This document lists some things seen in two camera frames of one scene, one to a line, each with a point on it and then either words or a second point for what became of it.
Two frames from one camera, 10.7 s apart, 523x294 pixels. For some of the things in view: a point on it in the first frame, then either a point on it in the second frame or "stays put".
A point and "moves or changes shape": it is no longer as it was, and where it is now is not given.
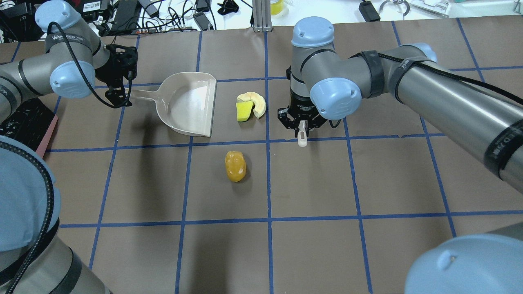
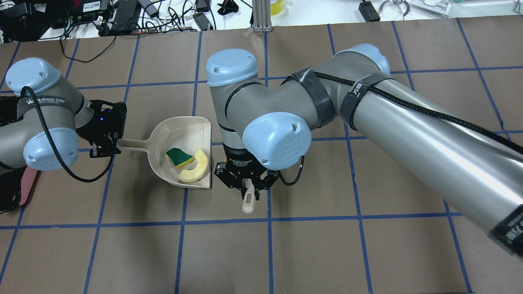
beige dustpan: x=186 y=101 -> x=187 y=133
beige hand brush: x=302 y=137 moves or changes shape
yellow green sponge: x=244 y=110 moves or changes shape
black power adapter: x=369 y=12 stays put
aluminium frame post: x=262 y=16 stays put
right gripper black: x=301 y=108 -> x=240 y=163
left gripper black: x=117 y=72 -> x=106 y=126
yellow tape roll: x=276 y=8 stays put
